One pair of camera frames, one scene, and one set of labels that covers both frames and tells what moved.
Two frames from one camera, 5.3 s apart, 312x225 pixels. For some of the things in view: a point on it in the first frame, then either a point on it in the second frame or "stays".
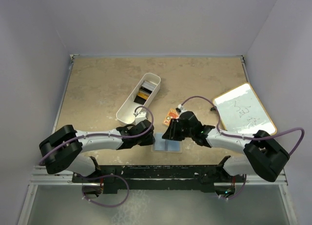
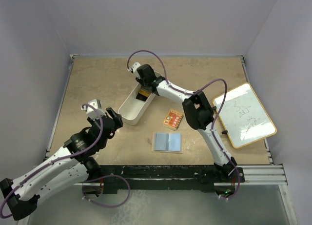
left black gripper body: (146, 140) → (117, 126)
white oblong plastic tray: (126, 113) stays
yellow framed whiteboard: (242, 112) stays
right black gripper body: (187, 133) → (143, 82)
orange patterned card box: (172, 114) stays
